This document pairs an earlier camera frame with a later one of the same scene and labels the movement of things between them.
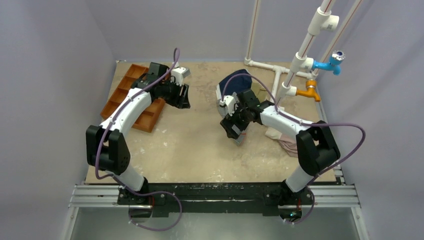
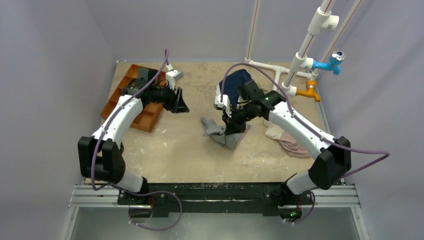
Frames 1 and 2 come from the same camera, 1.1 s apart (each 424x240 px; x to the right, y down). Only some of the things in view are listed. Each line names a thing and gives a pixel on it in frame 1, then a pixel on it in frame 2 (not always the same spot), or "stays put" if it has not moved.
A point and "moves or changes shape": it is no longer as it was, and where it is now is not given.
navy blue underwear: [237, 84] stays put
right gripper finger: [233, 129] stays put
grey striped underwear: [224, 112] moves or changes shape
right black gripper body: [232, 121] stays put
